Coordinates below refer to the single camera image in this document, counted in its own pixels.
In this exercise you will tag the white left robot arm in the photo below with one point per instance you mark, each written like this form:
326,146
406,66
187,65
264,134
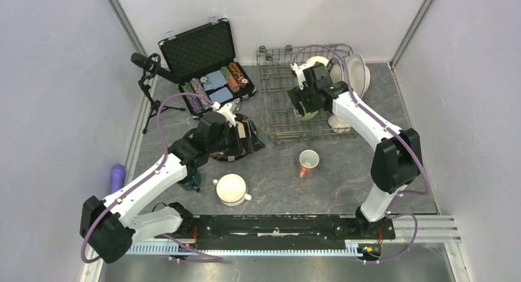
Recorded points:
111,225

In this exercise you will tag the dark striped plate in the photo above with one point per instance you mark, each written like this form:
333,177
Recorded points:
240,118

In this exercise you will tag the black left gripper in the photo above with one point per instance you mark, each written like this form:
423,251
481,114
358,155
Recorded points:
241,144

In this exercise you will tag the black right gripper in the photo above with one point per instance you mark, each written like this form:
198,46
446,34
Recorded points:
297,95

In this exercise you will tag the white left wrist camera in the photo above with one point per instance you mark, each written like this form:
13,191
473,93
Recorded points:
228,111

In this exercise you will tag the small white cup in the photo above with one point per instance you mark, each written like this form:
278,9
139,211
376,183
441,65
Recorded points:
338,125

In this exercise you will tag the black poker chip case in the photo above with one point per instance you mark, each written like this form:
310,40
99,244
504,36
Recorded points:
202,50

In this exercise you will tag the white two-handled soup cup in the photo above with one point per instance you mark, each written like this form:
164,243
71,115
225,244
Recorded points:
231,190

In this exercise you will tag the black microphone on tripod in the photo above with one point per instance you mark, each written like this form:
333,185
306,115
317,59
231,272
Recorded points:
152,68

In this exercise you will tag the orange mug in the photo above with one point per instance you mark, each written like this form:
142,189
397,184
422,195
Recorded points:
308,160

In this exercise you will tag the dark green mug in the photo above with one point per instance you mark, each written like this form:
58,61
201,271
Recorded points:
191,182

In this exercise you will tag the light green mug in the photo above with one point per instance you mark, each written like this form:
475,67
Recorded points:
307,115

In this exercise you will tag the grey wire dish rack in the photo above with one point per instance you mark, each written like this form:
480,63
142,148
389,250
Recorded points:
279,120

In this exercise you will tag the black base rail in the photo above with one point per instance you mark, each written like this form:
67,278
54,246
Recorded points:
280,231

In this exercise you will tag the white scalloped bowl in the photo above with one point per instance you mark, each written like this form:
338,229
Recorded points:
316,59

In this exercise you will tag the white plain plate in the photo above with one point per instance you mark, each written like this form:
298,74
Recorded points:
358,74

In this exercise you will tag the teal rimmed patterned plate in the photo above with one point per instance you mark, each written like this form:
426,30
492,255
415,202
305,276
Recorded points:
335,70

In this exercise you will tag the purple cylinder object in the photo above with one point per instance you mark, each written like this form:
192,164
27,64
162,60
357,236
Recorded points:
118,175

